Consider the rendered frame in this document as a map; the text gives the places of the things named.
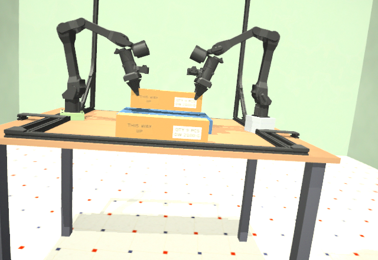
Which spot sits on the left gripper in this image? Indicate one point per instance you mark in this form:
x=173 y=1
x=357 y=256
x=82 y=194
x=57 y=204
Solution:
x=202 y=84

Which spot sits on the tan cardboard box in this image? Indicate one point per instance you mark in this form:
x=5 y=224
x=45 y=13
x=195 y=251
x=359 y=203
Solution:
x=173 y=128
x=166 y=100

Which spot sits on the blue raised platform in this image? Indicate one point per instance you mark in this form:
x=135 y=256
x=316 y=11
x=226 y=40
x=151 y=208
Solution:
x=169 y=113

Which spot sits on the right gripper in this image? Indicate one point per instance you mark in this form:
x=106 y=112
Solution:
x=132 y=78

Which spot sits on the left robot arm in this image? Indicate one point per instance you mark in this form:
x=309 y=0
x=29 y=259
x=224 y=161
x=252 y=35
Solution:
x=260 y=89

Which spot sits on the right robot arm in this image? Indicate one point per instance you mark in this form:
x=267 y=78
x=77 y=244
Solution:
x=76 y=86

